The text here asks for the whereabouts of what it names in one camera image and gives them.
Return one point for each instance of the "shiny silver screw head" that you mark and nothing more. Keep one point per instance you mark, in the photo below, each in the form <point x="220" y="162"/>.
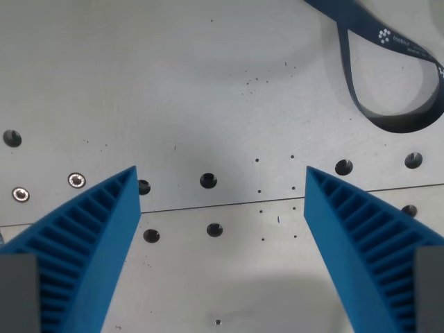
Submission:
<point x="76" y="180"/>
<point x="20" y="194"/>

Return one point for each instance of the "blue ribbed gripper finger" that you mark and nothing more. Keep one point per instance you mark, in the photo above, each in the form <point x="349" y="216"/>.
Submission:
<point x="104" y="243"/>
<point x="340" y="236"/>

